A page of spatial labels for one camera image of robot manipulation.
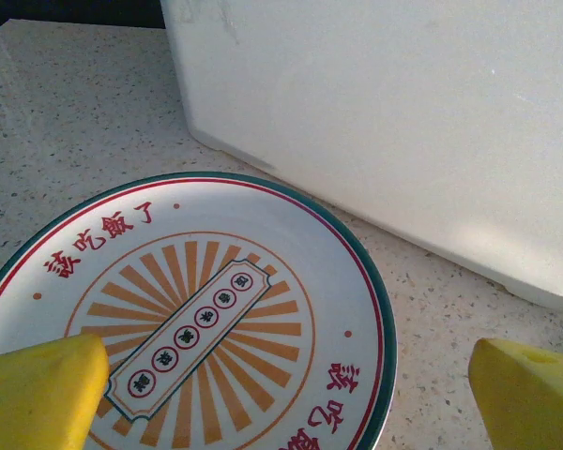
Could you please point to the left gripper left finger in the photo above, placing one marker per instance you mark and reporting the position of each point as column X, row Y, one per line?
column 33, row 398

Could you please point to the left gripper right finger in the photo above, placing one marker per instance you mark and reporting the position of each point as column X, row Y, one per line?
column 530, row 403

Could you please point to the white plastic bin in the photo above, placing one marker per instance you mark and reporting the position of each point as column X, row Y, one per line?
column 380, row 117

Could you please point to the orange sunburst plate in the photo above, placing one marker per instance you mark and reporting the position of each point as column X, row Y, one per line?
column 216, row 225

